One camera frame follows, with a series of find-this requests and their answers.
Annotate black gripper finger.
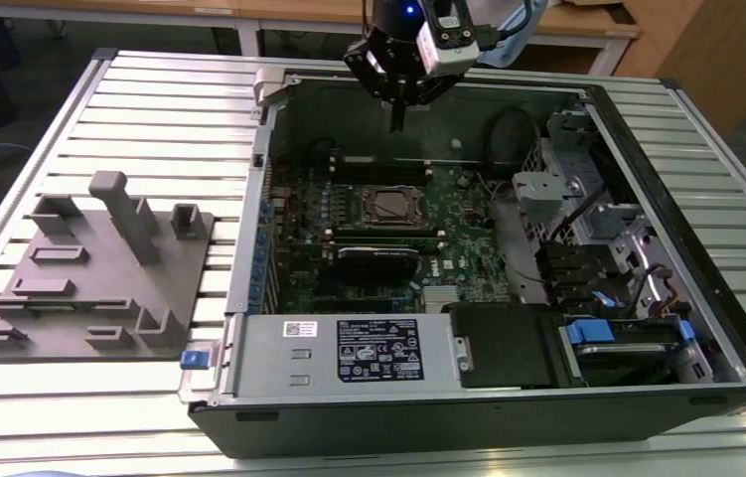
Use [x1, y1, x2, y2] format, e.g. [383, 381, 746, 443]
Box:
[343, 38, 402, 133]
[398, 72, 466, 133]

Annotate silver topped CPU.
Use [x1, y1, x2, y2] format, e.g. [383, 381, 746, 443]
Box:
[373, 191, 418, 223]

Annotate metal socket cover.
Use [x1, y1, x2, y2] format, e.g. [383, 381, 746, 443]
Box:
[363, 188, 426, 226]

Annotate CPU socket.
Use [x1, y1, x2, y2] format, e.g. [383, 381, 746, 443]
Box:
[356, 184, 432, 231]

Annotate wooden desk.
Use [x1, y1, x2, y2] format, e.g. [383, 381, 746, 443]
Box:
[239, 0, 643, 77]
[0, 0, 261, 60]

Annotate silver drive cage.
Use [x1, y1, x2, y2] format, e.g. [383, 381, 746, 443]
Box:
[510, 109, 662, 307]

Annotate green motherboard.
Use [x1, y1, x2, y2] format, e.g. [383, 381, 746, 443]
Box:
[259, 158, 526, 317]

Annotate black graphics card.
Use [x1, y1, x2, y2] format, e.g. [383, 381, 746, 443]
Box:
[335, 245, 424, 289]

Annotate silver chipset heatsink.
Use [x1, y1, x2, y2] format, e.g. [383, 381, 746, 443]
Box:
[422, 283, 466, 305]

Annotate wooden cabinet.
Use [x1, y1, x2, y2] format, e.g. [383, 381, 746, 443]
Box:
[616, 0, 746, 138]

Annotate black plastic shroud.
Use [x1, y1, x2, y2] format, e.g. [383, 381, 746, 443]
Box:
[443, 301, 566, 393]

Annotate blue disk carrier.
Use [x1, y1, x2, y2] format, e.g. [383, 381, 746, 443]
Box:
[562, 319, 698, 360]

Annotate silver power supply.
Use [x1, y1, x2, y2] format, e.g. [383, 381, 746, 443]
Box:
[209, 313, 474, 401]

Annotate grey parts rack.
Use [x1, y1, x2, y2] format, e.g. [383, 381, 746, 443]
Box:
[0, 170, 217, 360]

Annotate blue case latch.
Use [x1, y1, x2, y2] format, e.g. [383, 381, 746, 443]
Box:
[180, 350, 213, 374]

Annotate black PC case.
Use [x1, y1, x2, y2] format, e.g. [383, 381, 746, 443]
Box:
[185, 68, 746, 461]

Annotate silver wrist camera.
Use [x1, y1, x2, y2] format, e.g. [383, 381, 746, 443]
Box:
[415, 0, 482, 79]

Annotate coloured power wires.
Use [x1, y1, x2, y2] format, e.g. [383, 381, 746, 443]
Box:
[636, 262, 689, 322]

